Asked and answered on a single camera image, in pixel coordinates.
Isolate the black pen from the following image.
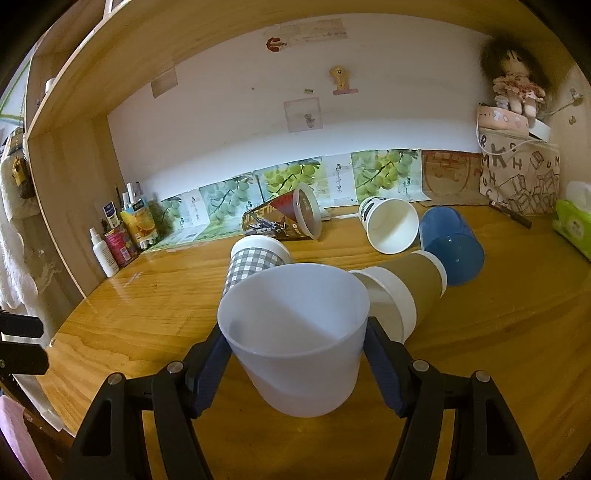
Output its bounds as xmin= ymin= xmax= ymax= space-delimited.
xmin=489 ymin=200 xmax=533 ymax=228

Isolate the white paper label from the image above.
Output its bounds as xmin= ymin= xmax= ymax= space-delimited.
xmin=151 ymin=67 xmax=178 ymax=99

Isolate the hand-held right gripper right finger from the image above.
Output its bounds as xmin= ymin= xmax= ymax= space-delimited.
xmin=365 ymin=318 xmax=539 ymax=480

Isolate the white round device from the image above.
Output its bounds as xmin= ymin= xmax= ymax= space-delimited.
xmin=529 ymin=117 xmax=553 ymax=144

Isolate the white plastic cup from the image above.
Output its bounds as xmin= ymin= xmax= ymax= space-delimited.
xmin=217 ymin=263 xmax=370 ymax=418

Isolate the pink round box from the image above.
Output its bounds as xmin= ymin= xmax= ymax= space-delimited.
xmin=477 ymin=104 xmax=532 ymax=136

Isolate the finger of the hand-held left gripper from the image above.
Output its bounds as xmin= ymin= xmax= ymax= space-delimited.
xmin=0 ymin=344 xmax=49 ymax=377
xmin=0 ymin=310 xmax=44 ymax=339

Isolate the row of grape print cards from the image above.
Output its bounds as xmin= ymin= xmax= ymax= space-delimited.
xmin=143 ymin=148 xmax=423 ymax=252

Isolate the red patterned clear-lid cup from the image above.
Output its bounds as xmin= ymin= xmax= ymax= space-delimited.
xmin=242 ymin=182 xmax=323 ymax=241

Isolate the brown-haired rag doll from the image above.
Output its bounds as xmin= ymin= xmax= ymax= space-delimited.
xmin=480 ymin=39 xmax=552 ymax=123

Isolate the grey checked paper cup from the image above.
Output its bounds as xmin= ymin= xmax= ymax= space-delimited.
xmin=224 ymin=236 xmax=291 ymax=296

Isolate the white spray bottle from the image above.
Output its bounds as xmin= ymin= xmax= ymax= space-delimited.
xmin=89 ymin=227 xmax=120 ymax=278

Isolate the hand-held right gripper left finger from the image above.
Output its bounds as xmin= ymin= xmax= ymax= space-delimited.
xmin=69 ymin=323 xmax=234 ymax=480

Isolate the green tissue pack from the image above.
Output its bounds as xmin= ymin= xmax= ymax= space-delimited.
xmin=551 ymin=181 xmax=591 ymax=261

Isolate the clear wall hook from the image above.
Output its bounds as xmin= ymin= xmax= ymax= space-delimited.
xmin=284 ymin=97 xmax=323 ymax=134

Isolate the brown cardboard sheet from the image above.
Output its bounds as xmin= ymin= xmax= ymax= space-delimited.
xmin=421 ymin=150 xmax=490 ymax=204

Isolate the pink cloth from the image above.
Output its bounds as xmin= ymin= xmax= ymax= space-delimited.
xmin=0 ymin=394 xmax=51 ymax=480

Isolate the white black-print paper cup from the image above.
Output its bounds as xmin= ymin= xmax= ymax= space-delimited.
xmin=358 ymin=196 xmax=420 ymax=254

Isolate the pink can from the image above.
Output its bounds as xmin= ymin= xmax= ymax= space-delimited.
xmin=104 ymin=228 xmax=139 ymax=267

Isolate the green framed picture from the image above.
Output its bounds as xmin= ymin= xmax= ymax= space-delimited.
xmin=0 ymin=55 xmax=35 ymax=125

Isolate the white lace cloth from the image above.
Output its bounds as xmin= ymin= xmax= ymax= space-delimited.
xmin=0 ymin=152 xmax=40 ymax=310

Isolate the brown paper cup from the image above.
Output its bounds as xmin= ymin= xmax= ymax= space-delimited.
xmin=348 ymin=250 xmax=448 ymax=344

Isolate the yellow toy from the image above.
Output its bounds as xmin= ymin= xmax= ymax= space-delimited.
xmin=11 ymin=157 xmax=31 ymax=200

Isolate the printed canvas bag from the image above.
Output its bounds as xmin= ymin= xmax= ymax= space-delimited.
xmin=478 ymin=124 xmax=561 ymax=217

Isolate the blue plastic cup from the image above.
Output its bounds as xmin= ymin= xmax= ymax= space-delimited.
xmin=419 ymin=206 xmax=485 ymax=286

